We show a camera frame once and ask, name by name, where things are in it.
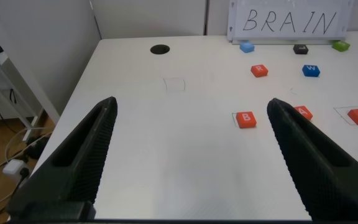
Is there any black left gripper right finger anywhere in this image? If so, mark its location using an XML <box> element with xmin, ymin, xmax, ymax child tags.
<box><xmin>266</xmin><ymin>98</ymin><xmax>358</xmax><ymax>222</ymax></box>

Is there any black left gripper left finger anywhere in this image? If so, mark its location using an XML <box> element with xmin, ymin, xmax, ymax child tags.
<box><xmin>6</xmin><ymin>96</ymin><xmax>118</xmax><ymax>221</ymax></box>

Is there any red letter R block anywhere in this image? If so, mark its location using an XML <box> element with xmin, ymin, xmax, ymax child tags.
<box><xmin>250</xmin><ymin>64</ymin><xmax>269</xmax><ymax>78</ymax></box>

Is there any white power adapter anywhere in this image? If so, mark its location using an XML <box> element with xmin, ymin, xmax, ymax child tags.
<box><xmin>1</xmin><ymin>159</ymin><xmax>26</xmax><ymax>179</ymax></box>

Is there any red letter B block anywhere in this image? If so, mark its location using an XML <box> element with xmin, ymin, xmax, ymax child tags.
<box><xmin>236</xmin><ymin>111</ymin><xmax>257</xmax><ymax>129</ymax></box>

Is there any blue letter W block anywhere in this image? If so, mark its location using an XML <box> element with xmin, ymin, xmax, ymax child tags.
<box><xmin>301</xmin><ymin>64</ymin><xmax>321</xmax><ymax>78</ymax></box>

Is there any black letter L block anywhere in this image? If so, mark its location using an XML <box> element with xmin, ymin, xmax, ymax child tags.
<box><xmin>292</xmin><ymin>44</ymin><xmax>310</xmax><ymax>55</ymax></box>

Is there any green letter S block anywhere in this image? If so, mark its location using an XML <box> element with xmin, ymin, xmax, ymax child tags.
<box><xmin>331</xmin><ymin>40</ymin><xmax>351</xmax><ymax>52</ymax></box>

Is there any light blue letter block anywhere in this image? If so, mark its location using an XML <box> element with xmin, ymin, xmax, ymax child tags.
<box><xmin>239</xmin><ymin>42</ymin><xmax>255</xmax><ymax>54</ymax></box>

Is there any white BRAIN sign board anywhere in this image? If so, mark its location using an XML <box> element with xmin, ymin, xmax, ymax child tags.
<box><xmin>227</xmin><ymin>0</ymin><xmax>354</xmax><ymax>44</ymax></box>

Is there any black table cable grommet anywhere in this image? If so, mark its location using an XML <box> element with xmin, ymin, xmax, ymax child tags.
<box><xmin>150</xmin><ymin>44</ymin><xmax>171</xmax><ymax>55</ymax></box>

